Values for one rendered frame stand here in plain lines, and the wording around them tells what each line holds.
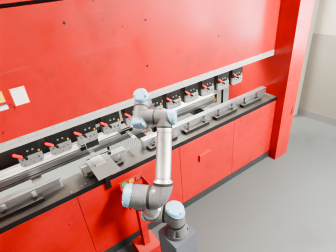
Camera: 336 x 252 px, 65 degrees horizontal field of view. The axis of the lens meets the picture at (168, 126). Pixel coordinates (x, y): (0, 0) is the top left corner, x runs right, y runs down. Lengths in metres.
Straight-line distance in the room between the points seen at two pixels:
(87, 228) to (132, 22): 1.65
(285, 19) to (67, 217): 2.71
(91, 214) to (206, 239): 1.12
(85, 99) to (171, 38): 0.82
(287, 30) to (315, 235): 2.02
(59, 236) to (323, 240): 2.31
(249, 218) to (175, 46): 1.85
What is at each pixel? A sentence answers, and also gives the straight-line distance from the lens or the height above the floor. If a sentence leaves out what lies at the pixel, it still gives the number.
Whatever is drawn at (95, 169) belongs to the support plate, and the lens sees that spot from 2.09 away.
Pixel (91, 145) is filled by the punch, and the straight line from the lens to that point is 2.15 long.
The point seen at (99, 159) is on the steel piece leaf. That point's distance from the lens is 2.17.
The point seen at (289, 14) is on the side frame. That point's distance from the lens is 3.08.
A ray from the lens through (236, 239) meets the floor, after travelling 2.80.
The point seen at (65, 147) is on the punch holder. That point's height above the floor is 1.21.
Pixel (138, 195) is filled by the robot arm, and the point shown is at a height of 1.35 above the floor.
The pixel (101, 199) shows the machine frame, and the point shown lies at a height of 0.69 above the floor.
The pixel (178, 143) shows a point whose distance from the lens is 2.42.
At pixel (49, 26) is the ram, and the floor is 2.02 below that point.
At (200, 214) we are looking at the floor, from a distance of 2.96.
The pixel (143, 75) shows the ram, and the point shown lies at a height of 1.55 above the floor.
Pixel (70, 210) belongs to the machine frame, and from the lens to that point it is 2.23.
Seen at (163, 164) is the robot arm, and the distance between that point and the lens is 1.26.
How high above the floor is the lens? 2.25
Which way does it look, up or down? 31 degrees down
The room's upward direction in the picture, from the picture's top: 5 degrees counter-clockwise
